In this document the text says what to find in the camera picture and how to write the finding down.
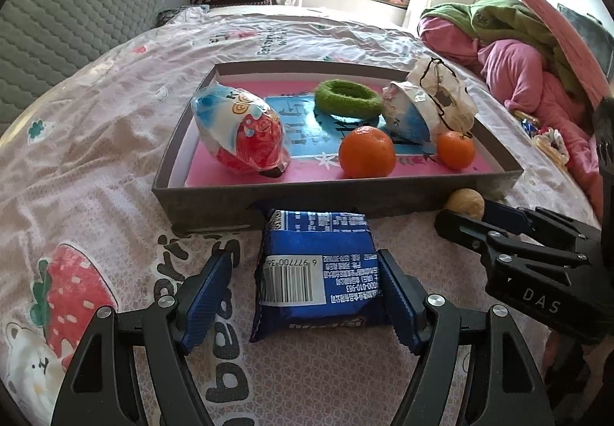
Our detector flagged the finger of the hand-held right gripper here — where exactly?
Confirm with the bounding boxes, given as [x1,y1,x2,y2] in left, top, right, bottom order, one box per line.
[484,201,600,240]
[434,209,504,264]

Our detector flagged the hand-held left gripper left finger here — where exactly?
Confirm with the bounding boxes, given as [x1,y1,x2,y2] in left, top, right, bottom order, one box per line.
[50,250,238,426]

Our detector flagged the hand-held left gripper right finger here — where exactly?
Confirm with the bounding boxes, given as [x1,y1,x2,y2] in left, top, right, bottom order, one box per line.
[376,250,557,426]

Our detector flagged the small yellowish fruit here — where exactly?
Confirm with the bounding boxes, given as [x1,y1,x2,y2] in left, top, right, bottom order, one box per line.
[445,189,485,220]

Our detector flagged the orange mandarin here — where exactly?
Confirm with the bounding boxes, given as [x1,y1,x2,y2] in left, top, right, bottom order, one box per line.
[338,126,397,179]
[436,131,475,170]

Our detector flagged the blue snack packet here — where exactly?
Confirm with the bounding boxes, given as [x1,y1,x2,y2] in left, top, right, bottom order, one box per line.
[249,208,391,343]

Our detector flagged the grey cardboard box tray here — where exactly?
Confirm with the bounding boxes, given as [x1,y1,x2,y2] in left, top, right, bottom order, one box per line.
[152,62,523,235]

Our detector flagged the blue white egg toy packet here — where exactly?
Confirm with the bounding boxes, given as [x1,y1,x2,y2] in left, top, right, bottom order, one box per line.
[383,81,432,144]

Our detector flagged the cream scrunchie with dark cord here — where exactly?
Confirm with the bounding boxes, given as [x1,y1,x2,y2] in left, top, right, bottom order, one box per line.
[407,57,479,139]

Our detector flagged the red white egg toy packet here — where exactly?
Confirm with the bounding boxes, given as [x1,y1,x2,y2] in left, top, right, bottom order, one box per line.
[192,83,291,178]

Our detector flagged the green fuzzy scrunchie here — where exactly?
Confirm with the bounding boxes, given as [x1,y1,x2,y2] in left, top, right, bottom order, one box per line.
[314,79,383,122]

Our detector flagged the pink blanket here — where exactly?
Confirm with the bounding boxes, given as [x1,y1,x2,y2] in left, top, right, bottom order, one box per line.
[417,16,605,216]

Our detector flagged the pink book with blue label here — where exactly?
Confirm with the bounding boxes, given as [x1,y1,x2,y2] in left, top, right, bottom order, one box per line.
[185,81,497,187]

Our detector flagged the green blanket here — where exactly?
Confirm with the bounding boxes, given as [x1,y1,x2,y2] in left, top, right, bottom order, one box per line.
[422,0,591,94]

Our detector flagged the black television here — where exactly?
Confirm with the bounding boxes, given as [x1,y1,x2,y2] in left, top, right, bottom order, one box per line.
[556,3,614,67]

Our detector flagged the grey quilted headboard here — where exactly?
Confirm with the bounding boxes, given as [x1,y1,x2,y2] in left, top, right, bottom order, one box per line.
[0,0,190,134]

